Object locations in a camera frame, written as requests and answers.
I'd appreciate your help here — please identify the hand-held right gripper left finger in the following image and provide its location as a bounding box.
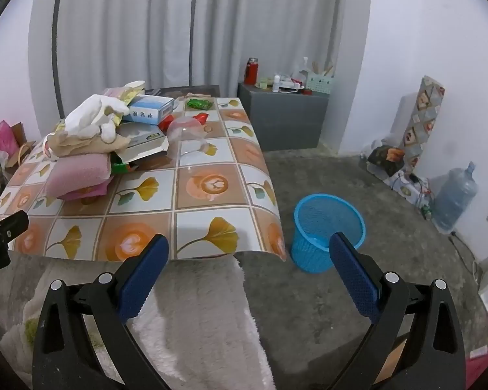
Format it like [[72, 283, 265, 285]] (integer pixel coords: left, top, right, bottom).
[[33, 233, 171, 390]]

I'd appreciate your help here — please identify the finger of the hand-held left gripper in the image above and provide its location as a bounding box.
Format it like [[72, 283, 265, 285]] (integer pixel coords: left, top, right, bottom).
[[0, 210, 30, 276]]

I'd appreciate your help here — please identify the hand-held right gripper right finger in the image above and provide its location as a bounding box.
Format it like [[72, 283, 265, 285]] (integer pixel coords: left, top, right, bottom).
[[329, 231, 466, 390]]

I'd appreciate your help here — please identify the blue mesh wastebasket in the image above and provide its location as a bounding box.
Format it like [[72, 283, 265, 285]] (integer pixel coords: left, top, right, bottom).
[[291, 194, 367, 274]]

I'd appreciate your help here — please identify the pink knit sponge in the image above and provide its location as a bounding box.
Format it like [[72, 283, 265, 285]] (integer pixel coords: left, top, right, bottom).
[[45, 152, 112, 201]]

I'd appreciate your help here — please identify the silver cable box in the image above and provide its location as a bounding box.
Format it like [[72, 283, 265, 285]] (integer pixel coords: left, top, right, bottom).
[[114, 122, 169, 165]]

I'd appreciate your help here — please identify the white fluffy blanket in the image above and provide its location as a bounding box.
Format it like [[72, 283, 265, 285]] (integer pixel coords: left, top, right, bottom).
[[0, 252, 277, 390]]

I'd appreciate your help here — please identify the pink plastic bag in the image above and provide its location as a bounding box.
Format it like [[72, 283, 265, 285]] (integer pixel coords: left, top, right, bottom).
[[0, 120, 20, 157]]

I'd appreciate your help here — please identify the brown paper bag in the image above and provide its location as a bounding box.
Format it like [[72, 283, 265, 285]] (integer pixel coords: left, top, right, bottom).
[[4, 122, 37, 167]]

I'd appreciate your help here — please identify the beige cloth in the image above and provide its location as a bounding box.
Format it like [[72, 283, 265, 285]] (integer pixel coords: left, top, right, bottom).
[[49, 130, 131, 159]]

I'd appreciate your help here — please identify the large water jug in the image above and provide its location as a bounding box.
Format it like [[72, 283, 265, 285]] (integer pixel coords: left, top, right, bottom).
[[431, 162, 479, 234]]

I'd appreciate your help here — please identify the white cloth glove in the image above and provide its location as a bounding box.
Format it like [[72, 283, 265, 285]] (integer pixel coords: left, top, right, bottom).
[[63, 94, 131, 142]]

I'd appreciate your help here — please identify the clear plastic cup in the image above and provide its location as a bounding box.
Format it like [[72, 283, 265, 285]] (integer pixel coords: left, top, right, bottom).
[[168, 115, 207, 143]]

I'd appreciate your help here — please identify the blue white carton box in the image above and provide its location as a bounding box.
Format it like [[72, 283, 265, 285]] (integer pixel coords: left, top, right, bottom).
[[123, 94, 175, 126]]

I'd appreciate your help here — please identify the grey cabinet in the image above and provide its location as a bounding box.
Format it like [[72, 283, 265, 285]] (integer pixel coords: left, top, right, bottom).
[[238, 82, 330, 152]]

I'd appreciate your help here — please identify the dark grey board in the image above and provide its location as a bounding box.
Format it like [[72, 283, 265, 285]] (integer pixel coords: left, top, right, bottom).
[[144, 85, 221, 99]]

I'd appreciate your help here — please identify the green tissue box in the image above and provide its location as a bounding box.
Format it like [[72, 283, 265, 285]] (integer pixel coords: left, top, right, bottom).
[[306, 71, 335, 95]]

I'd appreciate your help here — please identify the grey curtain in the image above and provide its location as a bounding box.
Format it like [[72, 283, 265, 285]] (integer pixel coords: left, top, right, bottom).
[[28, 0, 373, 155]]

